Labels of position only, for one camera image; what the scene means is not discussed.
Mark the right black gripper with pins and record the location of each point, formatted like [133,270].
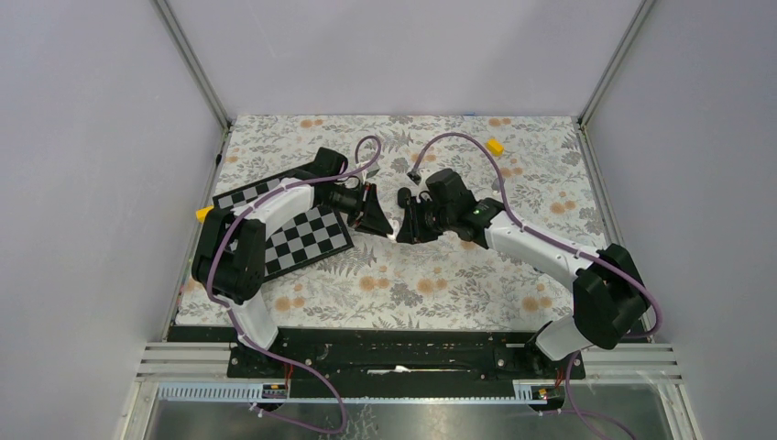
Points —
[408,232]

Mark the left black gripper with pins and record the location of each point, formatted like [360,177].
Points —
[372,217]

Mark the black earbud charging case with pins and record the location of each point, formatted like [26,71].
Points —
[404,197]

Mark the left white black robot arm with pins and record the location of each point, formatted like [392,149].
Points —
[230,256]

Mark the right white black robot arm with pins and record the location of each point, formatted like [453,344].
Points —
[604,283]

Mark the floral table mat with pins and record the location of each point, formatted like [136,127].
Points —
[449,283]

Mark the black white checkerboard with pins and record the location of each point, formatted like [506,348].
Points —
[307,238]

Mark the yellow block right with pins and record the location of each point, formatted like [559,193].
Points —
[495,147]

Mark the yellow block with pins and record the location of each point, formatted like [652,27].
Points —
[202,213]
[495,147]

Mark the yellow block left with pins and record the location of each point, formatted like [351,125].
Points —
[202,213]

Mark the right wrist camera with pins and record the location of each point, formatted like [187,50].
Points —
[415,176]

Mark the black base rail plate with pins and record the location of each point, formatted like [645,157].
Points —
[399,364]

